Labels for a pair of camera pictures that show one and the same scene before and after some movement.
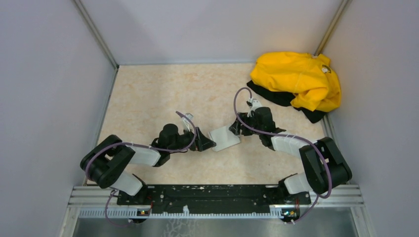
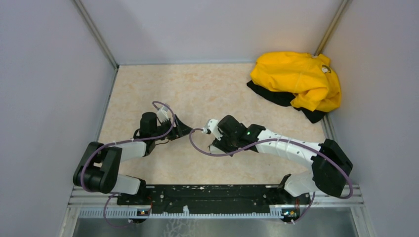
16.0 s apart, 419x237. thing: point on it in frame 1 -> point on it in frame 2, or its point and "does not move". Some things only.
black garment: [285, 98] does not move
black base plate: [215, 198] does not move
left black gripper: [202, 142] -> [181, 129]
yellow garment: [311, 78] does not move
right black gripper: [236, 127] -> [222, 144]
